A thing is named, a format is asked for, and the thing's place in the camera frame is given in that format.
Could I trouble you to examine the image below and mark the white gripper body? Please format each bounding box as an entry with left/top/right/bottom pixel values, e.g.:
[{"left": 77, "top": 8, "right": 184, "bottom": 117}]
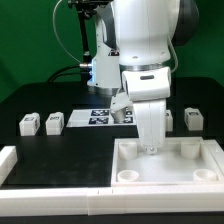
[{"left": 122, "top": 67, "right": 171, "bottom": 151}]

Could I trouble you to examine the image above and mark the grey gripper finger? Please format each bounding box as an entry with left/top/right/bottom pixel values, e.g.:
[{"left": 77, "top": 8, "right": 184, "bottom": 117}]
[{"left": 110, "top": 92, "right": 130, "bottom": 122}]

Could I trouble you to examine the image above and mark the white square tabletop part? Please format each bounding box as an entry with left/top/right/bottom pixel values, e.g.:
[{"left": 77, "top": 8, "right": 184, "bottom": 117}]
[{"left": 111, "top": 137, "right": 224, "bottom": 187}]

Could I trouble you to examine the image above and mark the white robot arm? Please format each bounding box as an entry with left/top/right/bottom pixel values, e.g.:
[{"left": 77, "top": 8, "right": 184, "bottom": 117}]
[{"left": 87, "top": 0, "right": 199, "bottom": 153}]

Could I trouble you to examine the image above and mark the white sheet with markers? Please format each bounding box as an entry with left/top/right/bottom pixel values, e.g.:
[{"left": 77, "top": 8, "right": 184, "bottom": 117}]
[{"left": 67, "top": 108, "right": 136, "bottom": 128}]

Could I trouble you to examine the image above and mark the black thick cable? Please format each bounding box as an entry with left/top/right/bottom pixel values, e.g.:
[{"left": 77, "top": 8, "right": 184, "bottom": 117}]
[{"left": 46, "top": 63, "right": 92, "bottom": 84}]

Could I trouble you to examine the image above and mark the white right fence wall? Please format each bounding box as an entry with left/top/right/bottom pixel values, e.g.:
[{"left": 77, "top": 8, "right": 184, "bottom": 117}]
[{"left": 204, "top": 140, "right": 224, "bottom": 175}]

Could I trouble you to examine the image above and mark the white fence wall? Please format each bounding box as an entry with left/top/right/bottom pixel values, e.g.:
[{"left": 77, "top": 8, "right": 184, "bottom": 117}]
[
  {"left": 204, "top": 140, "right": 224, "bottom": 175},
  {"left": 0, "top": 146, "right": 18, "bottom": 186},
  {"left": 0, "top": 184, "right": 224, "bottom": 217}
]

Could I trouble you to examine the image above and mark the white front fence wall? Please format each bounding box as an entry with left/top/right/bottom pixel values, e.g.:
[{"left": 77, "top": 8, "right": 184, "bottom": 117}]
[{"left": 0, "top": 184, "right": 224, "bottom": 217}]

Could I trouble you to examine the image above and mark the black camera stand pole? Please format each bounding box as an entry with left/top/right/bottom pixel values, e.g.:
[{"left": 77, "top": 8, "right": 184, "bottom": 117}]
[{"left": 68, "top": 0, "right": 96, "bottom": 63}]

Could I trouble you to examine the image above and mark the grey thin cable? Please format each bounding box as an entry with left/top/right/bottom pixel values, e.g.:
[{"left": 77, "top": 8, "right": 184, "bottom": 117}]
[{"left": 52, "top": 0, "right": 83, "bottom": 64}]

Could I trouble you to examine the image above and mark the white left fence wall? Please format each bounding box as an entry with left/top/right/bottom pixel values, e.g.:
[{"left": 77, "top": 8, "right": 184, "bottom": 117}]
[{"left": 0, "top": 146, "right": 18, "bottom": 186}]

